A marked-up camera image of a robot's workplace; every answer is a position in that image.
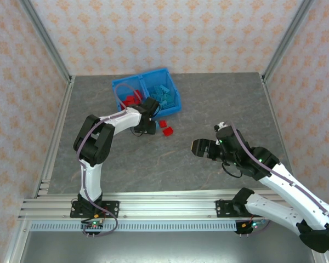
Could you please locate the grey metal base panel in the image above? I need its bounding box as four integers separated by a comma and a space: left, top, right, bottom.
5, 231, 328, 263

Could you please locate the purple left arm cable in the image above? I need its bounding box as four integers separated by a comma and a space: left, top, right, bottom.
76, 83, 145, 238

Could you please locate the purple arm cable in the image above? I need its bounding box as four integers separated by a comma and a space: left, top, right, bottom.
230, 120, 329, 255
76, 83, 145, 238

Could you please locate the aluminium table side rail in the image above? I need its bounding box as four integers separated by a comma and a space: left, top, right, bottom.
31, 76, 76, 199
260, 73, 298, 179

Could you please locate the long aluminium mounting rail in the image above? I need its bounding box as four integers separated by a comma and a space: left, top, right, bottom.
18, 191, 319, 221

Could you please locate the grey slotted cable duct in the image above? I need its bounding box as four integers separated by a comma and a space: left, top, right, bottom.
29, 221, 238, 232

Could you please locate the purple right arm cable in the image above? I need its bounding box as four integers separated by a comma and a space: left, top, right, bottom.
230, 120, 329, 255

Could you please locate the aluminium frame post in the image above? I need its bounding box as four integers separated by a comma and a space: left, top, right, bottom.
262, 0, 316, 83
18, 0, 73, 84

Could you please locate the short aluminium frame strut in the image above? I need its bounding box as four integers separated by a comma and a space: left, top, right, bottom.
314, 250, 329, 263
4, 220, 31, 263

